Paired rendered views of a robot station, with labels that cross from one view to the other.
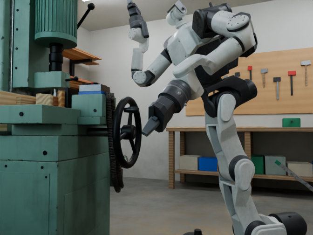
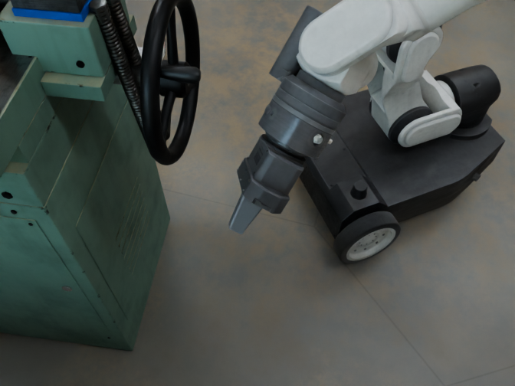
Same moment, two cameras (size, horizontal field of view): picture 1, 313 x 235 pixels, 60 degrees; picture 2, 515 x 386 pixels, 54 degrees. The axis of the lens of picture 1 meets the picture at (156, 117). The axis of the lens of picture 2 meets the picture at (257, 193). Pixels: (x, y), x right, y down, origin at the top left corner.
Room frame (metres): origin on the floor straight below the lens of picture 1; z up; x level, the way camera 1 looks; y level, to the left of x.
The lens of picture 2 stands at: (0.44, 0.04, 1.39)
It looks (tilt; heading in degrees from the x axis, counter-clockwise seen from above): 55 degrees down; 354
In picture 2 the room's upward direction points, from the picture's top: straight up
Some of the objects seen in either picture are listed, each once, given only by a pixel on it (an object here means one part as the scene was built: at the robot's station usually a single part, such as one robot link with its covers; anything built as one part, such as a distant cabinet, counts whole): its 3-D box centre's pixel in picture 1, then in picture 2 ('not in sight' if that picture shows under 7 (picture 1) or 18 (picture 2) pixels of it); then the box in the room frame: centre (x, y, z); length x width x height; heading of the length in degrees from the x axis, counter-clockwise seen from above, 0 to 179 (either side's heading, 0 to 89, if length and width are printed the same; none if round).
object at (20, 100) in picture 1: (65, 108); not in sight; (1.26, 0.42, 0.92); 0.60 x 0.02 x 0.04; 166
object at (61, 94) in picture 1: (70, 102); not in sight; (1.17, 0.37, 0.94); 0.16 x 0.02 x 0.08; 166
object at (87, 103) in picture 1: (94, 107); (68, 20); (1.13, 0.26, 0.91); 0.15 x 0.14 x 0.09; 166
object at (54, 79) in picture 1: (51, 82); not in sight; (1.19, 0.46, 1.03); 0.14 x 0.07 x 0.09; 76
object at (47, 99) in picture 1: (44, 100); not in sight; (0.92, 0.38, 0.92); 0.05 x 0.04 x 0.04; 102
